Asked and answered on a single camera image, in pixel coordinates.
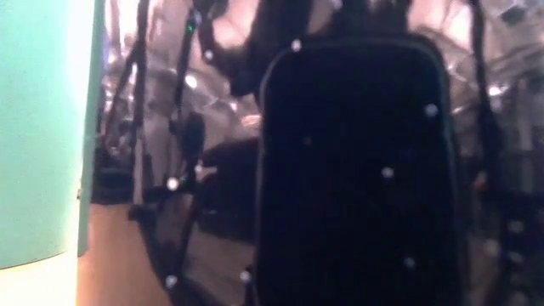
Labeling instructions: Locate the plain green plastic cup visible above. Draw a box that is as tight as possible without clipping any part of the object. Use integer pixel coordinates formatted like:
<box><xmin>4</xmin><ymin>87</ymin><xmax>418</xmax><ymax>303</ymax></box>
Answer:
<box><xmin>0</xmin><ymin>0</ymin><xmax>106</xmax><ymax>270</ymax></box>

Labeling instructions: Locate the dark blue speckled enamel mug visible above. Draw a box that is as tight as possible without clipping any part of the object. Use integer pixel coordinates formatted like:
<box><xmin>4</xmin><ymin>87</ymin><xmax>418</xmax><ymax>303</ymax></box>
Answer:
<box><xmin>129</xmin><ymin>0</ymin><xmax>544</xmax><ymax>306</ymax></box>

